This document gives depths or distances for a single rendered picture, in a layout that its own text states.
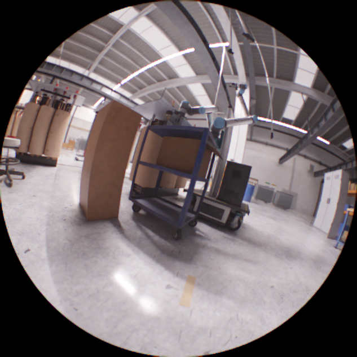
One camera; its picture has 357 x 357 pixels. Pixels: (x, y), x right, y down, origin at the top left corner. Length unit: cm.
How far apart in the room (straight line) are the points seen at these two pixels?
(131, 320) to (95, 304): 15
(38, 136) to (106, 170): 220
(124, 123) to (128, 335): 116
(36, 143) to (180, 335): 300
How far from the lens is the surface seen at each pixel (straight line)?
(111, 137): 88
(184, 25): 453
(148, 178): 161
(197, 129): 89
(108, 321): 56
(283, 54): 1097
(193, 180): 80
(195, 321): 61
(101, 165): 87
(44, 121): 285
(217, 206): 144
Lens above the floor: 55
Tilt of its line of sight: 4 degrees down
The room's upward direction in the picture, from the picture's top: 15 degrees clockwise
